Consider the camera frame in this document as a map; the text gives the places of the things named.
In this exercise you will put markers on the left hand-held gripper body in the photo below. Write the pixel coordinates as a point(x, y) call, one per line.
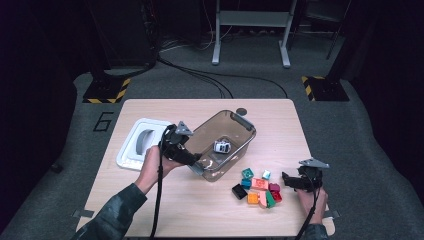
point(173, 143)

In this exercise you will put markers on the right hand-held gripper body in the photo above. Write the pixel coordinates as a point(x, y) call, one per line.
point(310, 178)

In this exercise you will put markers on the magenta toy block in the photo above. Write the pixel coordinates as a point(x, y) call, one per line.
point(274, 187)

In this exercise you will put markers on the red toy block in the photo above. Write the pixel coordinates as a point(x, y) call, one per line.
point(277, 196)

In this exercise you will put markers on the white toy car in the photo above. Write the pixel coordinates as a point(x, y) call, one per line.
point(222, 146)

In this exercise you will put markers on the green toy block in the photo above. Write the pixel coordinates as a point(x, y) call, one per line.
point(270, 200)

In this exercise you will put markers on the salmon toy block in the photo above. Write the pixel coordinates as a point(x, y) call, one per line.
point(260, 184)

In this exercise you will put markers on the light pink toy block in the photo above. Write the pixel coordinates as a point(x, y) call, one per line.
point(262, 199)

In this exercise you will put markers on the clear brown storage box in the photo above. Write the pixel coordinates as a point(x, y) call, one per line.
point(230, 133)

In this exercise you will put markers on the blue toy block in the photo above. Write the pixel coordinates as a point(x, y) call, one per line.
point(246, 184)

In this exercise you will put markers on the black toy block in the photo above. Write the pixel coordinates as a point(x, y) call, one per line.
point(239, 191)

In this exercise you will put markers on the person's right hand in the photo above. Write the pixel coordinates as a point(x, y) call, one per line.
point(311, 206)

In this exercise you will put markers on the person's left hand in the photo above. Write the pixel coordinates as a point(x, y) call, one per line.
point(155, 166)

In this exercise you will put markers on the grey tape strip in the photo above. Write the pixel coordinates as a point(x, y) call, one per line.
point(83, 213)
point(333, 214)

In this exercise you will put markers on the grey table grommet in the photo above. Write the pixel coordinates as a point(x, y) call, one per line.
point(241, 110)

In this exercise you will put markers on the black striped stand base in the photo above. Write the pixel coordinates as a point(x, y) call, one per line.
point(105, 90)
point(328, 89)

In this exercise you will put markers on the dark curtain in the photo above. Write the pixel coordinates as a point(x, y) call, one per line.
point(33, 100)
point(390, 83)

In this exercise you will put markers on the white metal stand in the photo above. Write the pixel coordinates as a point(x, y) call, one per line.
point(253, 18)

